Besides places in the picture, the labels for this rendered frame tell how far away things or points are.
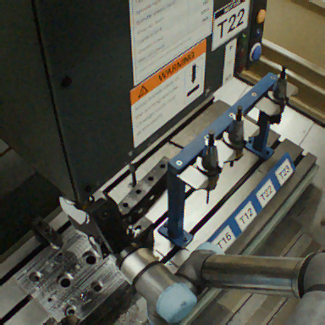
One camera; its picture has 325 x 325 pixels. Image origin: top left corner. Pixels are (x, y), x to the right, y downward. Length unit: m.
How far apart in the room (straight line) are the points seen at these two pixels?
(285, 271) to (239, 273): 0.11
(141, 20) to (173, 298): 0.51
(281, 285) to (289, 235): 0.82
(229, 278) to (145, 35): 0.53
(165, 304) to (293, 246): 0.84
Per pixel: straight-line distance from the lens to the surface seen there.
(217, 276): 0.94
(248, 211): 1.40
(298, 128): 1.83
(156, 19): 0.56
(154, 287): 0.87
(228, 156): 1.16
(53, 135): 0.55
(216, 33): 0.70
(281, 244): 1.60
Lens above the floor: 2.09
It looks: 50 degrees down
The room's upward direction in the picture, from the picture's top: 1 degrees counter-clockwise
